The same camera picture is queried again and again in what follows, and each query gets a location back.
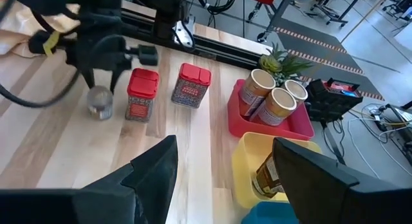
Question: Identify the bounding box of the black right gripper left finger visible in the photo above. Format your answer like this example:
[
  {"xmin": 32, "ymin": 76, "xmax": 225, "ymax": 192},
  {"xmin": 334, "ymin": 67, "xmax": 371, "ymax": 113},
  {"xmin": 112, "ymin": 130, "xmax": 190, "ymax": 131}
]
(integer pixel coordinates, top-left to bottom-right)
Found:
[{"xmin": 0, "ymin": 135, "xmax": 179, "ymax": 224}]

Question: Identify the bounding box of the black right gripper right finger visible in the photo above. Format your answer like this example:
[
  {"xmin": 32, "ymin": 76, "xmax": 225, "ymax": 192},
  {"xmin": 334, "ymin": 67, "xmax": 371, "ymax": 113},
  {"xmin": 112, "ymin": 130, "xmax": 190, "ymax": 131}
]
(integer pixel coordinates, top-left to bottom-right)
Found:
[{"xmin": 272, "ymin": 137, "xmax": 412, "ymax": 224}]

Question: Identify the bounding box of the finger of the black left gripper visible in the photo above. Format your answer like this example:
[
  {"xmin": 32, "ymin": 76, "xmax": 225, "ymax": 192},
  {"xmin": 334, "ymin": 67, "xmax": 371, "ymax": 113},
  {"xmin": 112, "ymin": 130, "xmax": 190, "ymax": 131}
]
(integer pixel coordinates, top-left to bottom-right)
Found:
[
  {"xmin": 108, "ymin": 64, "xmax": 126, "ymax": 94},
  {"xmin": 81, "ymin": 68, "xmax": 97, "ymax": 90}
]

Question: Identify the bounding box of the cylindrical spice can tan lid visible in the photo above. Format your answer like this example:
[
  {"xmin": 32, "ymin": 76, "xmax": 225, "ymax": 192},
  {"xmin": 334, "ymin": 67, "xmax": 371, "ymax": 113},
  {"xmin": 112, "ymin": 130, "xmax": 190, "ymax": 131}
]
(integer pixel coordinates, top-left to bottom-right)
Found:
[
  {"xmin": 249, "ymin": 87, "xmax": 297, "ymax": 127},
  {"xmin": 282, "ymin": 79, "xmax": 309, "ymax": 106},
  {"xmin": 238, "ymin": 68, "xmax": 277, "ymax": 117}
]

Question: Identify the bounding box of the yellow tape tag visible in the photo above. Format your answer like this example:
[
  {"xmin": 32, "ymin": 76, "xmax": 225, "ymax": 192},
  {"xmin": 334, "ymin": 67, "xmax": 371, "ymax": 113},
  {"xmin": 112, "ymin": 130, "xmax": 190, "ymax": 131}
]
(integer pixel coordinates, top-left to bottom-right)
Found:
[{"xmin": 42, "ymin": 30, "xmax": 61, "ymax": 57}]

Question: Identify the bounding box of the blue plastic bin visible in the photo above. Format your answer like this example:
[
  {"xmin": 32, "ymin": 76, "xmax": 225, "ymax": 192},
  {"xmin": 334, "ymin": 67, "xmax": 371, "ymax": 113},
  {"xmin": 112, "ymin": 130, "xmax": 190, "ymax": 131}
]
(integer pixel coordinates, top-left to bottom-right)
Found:
[{"xmin": 241, "ymin": 201, "xmax": 299, "ymax": 224}]

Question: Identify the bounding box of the brown spice pouch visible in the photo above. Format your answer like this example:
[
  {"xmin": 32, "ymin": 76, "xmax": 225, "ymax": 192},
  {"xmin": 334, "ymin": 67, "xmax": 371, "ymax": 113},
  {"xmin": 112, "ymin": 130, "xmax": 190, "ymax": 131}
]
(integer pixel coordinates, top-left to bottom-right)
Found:
[{"xmin": 251, "ymin": 151, "xmax": 286, "ymax": 199}]

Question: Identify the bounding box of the yellow cloth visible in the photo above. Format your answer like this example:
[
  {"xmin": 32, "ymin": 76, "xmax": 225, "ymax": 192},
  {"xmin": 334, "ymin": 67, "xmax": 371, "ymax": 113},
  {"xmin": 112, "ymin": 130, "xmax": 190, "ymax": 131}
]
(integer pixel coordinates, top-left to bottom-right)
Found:
[{"xmin": 0, "ymin": 1, "xmax": 81, "ymax": 59}]

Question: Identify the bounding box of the red and black toolbox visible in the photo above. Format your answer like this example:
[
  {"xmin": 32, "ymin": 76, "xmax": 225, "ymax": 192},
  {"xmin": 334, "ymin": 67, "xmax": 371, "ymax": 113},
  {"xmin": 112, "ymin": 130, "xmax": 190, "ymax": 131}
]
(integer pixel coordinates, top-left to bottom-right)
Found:
[{"xmin": 304, "ymin": 77, "xmax": 364, "ymax": 124}]

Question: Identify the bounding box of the yellow plastic bin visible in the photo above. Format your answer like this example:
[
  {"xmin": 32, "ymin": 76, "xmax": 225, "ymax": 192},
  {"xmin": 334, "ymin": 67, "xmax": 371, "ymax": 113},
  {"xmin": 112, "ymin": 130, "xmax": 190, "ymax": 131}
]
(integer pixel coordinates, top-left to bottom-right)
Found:
[{"xmin": 231, "ymin": 131, "xmax": 323, "ymax": 209}]

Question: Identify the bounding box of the red plastic bin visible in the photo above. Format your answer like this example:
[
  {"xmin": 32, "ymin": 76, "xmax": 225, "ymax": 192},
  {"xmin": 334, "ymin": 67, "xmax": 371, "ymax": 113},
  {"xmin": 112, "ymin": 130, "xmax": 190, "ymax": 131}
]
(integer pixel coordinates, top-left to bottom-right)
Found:
[{"xmin": 227, "ymin": 78, "xmax": 315, "ymax": 142}]

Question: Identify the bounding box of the orange striped floor tape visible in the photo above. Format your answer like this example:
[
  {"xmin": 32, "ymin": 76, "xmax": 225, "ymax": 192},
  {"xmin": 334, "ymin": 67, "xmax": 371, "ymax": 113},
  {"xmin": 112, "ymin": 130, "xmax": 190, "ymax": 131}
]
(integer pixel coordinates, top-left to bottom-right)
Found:
[
  {"xmin": 287, "ymin": 49, "xmax": 386, "ymax": 102},
  {"xmin": 273, "ymin": 26, "xmax": 365, "ymax": 75}
]

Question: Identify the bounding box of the green potted succulent plant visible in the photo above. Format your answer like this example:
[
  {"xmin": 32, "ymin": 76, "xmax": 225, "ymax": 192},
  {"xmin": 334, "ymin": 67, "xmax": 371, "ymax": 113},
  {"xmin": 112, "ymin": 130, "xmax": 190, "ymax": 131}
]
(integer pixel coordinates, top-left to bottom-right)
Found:
[{"xmin": 258, "ymin": 42, "xmax": 313, "ymax": 86}]

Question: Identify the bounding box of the black desk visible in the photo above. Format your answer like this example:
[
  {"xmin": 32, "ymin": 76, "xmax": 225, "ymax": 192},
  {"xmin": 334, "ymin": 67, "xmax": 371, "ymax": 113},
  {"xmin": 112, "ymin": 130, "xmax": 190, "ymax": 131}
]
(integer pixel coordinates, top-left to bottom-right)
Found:
[{"xmin": 247, "ymin": 0, "xmax": 368, "ymax": 43}]

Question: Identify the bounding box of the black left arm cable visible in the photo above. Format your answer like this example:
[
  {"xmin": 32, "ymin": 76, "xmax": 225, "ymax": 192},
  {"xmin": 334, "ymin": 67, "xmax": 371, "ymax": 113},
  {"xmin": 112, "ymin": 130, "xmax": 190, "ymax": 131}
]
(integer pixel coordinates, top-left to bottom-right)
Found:
[{"xmin": 0, "ymin": 69, "xmax": 81, "ymax": 109}]

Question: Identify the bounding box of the black aluminium frame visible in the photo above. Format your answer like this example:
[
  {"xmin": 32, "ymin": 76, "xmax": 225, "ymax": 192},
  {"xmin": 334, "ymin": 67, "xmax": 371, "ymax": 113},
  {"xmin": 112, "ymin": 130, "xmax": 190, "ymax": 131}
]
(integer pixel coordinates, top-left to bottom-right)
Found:
[{"xmin": 120, "ymin": 0, "xmax": 274, "ymax": 70}]

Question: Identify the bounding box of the hanging black cable coil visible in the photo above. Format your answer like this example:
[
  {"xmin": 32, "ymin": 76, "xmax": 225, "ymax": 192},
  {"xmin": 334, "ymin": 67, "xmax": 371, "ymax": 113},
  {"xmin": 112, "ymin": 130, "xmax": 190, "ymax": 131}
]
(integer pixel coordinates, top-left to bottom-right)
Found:
[{"xmin": 194, "ymin": 0, "xmax": 238, "ymax": 15}]

